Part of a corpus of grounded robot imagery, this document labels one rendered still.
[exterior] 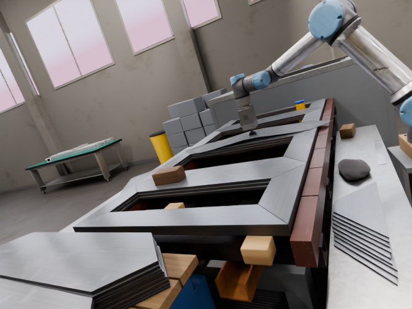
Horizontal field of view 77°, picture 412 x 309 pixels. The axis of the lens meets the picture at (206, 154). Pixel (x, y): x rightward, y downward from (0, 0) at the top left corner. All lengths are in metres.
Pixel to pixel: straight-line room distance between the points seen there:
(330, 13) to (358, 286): 0.79
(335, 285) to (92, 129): 6.47
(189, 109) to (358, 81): 2.80
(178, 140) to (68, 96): 3.41
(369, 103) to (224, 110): 1.05
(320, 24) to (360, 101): 1.12
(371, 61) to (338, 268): 0.66
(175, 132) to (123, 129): 2.03
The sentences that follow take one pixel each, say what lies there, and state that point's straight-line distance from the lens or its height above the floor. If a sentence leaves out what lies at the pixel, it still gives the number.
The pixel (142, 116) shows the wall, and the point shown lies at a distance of 5.87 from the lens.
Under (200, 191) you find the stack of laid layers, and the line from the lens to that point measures 0.92.
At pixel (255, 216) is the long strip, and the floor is 0.84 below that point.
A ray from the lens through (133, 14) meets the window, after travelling 5.78.
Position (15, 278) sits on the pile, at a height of 0.85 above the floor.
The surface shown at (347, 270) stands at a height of 0.68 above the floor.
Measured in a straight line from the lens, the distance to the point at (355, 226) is 0.78.
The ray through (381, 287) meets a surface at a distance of 0.68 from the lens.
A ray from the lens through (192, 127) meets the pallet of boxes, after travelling 4.32.
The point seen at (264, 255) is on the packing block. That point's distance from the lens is 0.58.
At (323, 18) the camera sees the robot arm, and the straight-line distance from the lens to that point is 1.05.
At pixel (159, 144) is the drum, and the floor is 0.43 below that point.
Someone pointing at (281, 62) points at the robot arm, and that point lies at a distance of 1.31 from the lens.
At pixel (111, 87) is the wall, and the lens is 6.20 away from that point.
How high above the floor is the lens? 1.15
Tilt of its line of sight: 13 degrees down
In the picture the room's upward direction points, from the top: 18 degrees counter-clockwise
